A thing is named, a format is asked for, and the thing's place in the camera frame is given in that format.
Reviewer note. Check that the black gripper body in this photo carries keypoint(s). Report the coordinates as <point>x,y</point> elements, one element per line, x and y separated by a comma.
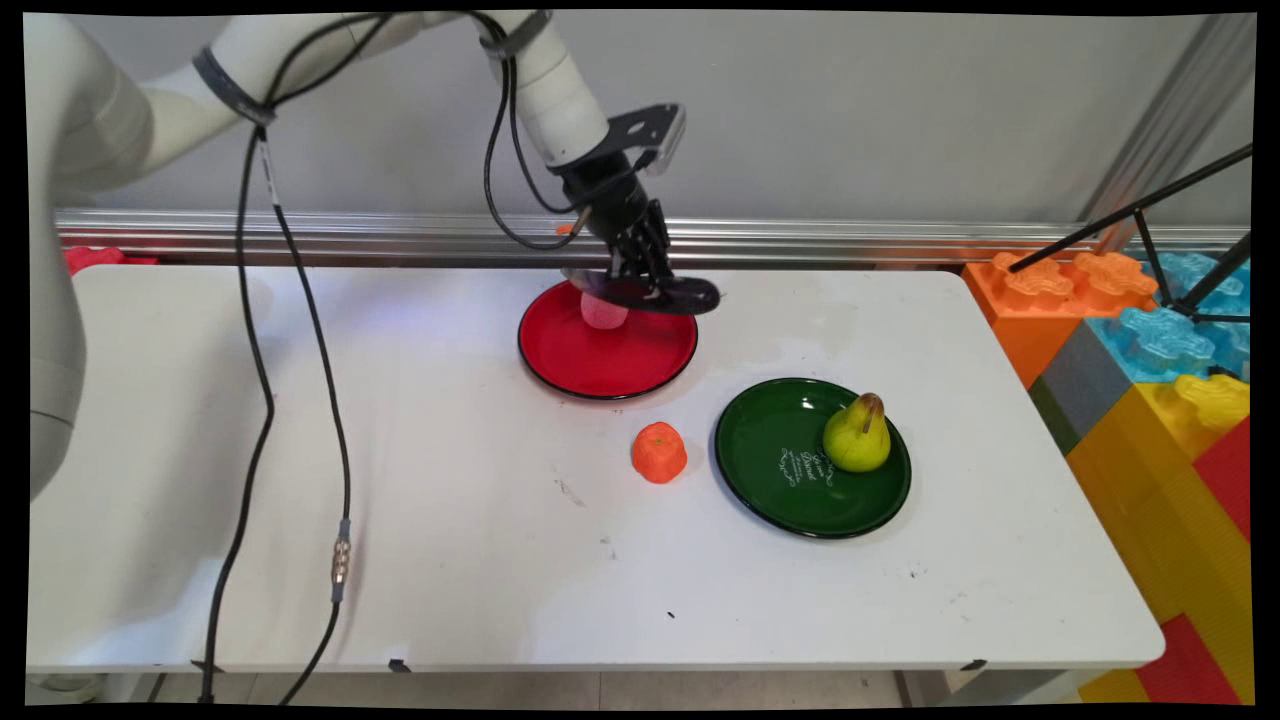
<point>610,195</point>

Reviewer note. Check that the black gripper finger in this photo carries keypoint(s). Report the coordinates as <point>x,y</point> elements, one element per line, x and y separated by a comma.
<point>627,258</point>
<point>660,250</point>

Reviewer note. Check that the purple toy eggplant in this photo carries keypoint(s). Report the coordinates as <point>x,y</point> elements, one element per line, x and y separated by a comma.
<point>692,297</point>

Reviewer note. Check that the red plate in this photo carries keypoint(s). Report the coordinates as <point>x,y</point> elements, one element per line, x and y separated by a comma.
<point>600,355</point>

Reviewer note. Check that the orange toy tangerine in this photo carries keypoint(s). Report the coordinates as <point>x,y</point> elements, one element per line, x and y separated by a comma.
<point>659,452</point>

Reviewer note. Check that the dark green plate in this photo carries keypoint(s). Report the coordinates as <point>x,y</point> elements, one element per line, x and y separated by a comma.
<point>775,460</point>

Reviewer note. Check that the green toy pear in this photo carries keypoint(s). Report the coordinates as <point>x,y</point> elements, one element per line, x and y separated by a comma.
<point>858,440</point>

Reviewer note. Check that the orange giant building block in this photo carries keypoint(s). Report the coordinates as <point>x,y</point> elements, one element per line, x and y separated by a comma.
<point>1030,320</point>

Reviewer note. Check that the grey giant building block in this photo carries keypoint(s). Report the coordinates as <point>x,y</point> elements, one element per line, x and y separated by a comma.
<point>1085,385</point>

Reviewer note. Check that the black tripod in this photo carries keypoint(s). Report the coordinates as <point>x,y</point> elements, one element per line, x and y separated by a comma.
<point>1150,255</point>

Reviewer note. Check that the blue giant building block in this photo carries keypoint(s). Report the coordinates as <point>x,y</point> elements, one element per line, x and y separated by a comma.
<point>1165,345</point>

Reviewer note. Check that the red object behind table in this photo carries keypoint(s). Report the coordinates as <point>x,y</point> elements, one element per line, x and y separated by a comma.
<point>90,257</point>

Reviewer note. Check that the yellow giant building block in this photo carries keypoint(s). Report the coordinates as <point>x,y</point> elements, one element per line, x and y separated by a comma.
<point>1150,500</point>

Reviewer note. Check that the grey table leg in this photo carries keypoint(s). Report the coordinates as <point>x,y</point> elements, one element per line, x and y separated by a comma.
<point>1010,686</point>

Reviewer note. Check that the black wrist camera mount bracket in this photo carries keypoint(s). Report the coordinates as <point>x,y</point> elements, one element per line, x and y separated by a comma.
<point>650,128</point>

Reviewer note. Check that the horizontal aluminium rail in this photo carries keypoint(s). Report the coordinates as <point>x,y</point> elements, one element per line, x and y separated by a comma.
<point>850,240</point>

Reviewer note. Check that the slanted aluminium post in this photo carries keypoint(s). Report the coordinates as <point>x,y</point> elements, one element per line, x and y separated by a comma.
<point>1170,120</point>

